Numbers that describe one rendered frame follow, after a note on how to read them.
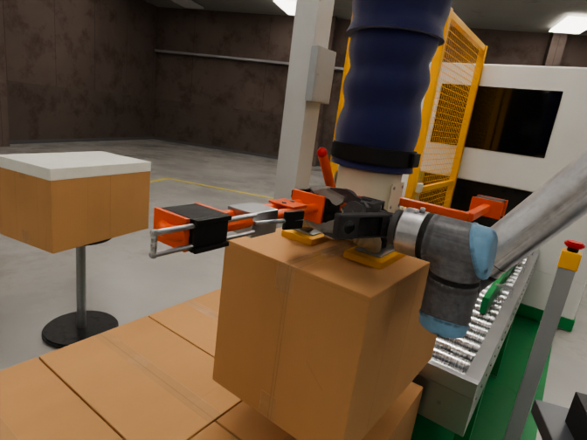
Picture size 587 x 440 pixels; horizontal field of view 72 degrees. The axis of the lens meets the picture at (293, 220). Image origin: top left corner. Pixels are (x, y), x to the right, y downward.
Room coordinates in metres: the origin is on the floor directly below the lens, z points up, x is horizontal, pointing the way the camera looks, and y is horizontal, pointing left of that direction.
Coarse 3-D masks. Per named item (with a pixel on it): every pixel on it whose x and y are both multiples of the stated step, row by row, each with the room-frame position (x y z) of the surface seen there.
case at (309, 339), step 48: (240, 240) 0.93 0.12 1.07; (288, 240) 0.99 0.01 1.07; (336, 240) 1.05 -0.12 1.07; (240, 288) 0.89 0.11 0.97; (288, 288) 0.81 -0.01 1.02; (336, 288) 0.74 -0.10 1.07; (384, 288) 0.75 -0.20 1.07; (240, 336) 0.88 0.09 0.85; (288, 336) 0.80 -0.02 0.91; (336, 336) 0.73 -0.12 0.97; (384, 336) 0.79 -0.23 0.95; (432, 336) 1.14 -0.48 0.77; (240, 384) 0.87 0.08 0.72; (288, 384) 0.79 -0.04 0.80; (336, 384) 0.72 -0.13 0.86; (384, 384) 0.85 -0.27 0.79; (288, 432) 0.77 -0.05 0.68; (336, 432) 0.71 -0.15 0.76
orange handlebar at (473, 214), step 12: (264, 204) 0.75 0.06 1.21; (276, 204) 0.77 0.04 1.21; (288, 204) 0.76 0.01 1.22; (300, 204) 0.78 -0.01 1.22; (312, 204) 0.82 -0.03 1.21; (408, 204) 1.05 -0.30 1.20; (420, 204) 1.03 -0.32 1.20; (432, 204) 1.02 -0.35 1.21; (456, 216) 0.98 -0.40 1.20; (468, 216) 0.97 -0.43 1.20; (480, 216) 1.06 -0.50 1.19; (156, 228) 0.54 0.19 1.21; (228, 228) 0.60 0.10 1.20; (240, 228) 0.63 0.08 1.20; (180, 240) 0.53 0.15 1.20
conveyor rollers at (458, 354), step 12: (516, 276) 2.50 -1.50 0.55; (504, 288) 2.28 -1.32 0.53; (480, 300) 2.03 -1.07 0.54; (504, 300) 2.05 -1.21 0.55; (492, 312) 1.91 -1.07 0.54; (480, 324) 1.77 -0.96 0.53; (468, 336) 1.63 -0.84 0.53; (480, 336) 1.61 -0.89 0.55; (444, 348) 1.51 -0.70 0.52; (456, 348) 1.49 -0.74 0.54; (468, 348) 1.54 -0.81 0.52; (432, 360) 1.37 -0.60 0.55; (444, 360) 1.42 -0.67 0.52; (456, 360) 1.40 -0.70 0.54; (468, 360) 1.45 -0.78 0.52
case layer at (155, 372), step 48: (96, 336) 1.25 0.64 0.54; (144, 336) 1.28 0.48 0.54; (192, 336) 1.32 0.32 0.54; (0, 384) 0.96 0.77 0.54; (48, 384) 0.98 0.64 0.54; (96, 384) 1.01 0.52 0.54; (144, 384) 1.03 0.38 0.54; (192, 384) 1.06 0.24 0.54; (0, 432) 0.80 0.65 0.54; (48, 432) 0.82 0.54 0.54; (96, 432) 0.84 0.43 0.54; (144, 432) 0.86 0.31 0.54; (192, 432) 0.88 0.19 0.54; (240, 432) 0.90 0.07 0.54; (384, 432) 0.97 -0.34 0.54
